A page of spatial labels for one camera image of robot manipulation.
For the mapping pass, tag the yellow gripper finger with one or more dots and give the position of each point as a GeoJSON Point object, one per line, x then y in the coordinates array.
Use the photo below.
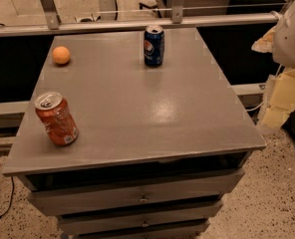
{"type": "Point", "coordinates": [281, 103]}
{"type": "Point", "coordinates": [265, 43]}

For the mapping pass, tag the red coke can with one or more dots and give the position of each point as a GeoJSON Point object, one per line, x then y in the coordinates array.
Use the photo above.
{"type": "Point", "coordinates": [53, 111]}

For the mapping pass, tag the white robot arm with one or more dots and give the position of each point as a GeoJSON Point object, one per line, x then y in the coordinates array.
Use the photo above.
{"type": "Point", "coordinates": [280, 42]}

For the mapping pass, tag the blue pepsi can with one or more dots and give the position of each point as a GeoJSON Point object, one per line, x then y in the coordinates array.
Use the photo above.
{"type": "Point", "coordinates": [154, 45]}

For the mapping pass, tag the grey drawer cabinet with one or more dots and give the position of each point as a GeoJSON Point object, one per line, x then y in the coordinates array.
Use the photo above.
{"type": "Point", "coordinates": [134, 122]}

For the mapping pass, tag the middle grey drawer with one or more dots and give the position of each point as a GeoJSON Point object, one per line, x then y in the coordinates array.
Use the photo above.
{"type": "Point", "coordinates": [144, 218]}

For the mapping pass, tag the grey drawer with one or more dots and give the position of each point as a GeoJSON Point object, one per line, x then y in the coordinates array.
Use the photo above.
{"type": "Point", "coordinates": [144, 218]}
{"type": "Point", "coordinates": [175, 229]}
{"type": "Point", "coordinates": [140, 192]}

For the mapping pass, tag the bottom grey drawer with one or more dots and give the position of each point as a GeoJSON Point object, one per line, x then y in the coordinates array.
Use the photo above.
{"type": "Point", "coordinates": [175, 229]}

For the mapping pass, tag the orange fruit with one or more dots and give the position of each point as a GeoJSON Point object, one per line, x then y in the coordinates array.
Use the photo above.
{"type": "Point", "coordinates": [61, 55]}

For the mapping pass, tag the top grey drawer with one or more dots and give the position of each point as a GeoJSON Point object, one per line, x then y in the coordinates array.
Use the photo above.
{"type": "Point", "coordinates": [140, 192]}

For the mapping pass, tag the metal railing frame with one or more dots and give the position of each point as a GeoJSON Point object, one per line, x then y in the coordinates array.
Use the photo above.
{"type": "Point", "coordinates": [55, 17]}

